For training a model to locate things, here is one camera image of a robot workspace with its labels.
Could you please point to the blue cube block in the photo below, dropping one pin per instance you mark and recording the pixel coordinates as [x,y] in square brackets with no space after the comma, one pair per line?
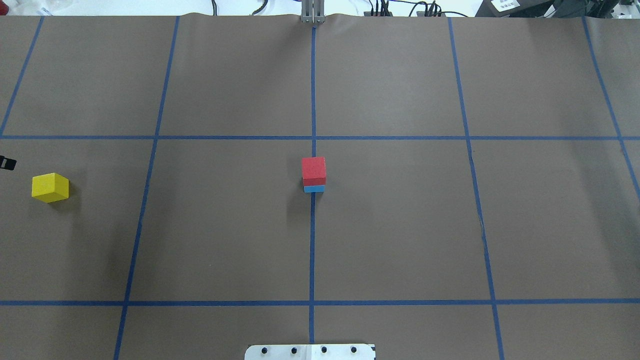
[314,189]

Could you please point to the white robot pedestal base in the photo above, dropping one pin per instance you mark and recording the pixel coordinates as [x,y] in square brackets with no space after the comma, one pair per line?
[327,351]

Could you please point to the yellow cube block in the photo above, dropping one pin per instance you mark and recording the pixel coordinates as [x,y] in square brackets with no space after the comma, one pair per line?
[50,187]

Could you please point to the aluminium frame post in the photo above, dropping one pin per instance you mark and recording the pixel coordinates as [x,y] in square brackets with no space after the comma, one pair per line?
[313,11]

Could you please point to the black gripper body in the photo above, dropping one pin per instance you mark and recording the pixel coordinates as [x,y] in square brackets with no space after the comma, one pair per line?
[7,163]

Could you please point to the red cube block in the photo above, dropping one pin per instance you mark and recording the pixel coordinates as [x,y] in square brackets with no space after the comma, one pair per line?
[314,171]

